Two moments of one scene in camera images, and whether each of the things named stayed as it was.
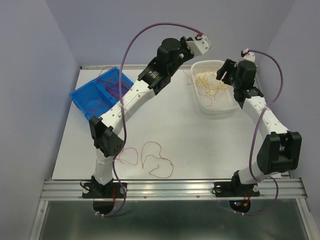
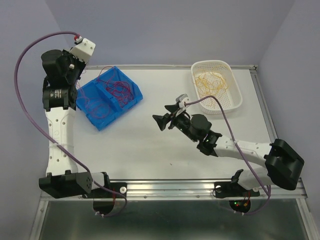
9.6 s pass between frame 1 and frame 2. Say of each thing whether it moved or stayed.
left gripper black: moved
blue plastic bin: stayed
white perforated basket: stayed
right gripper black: moved
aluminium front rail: stayed
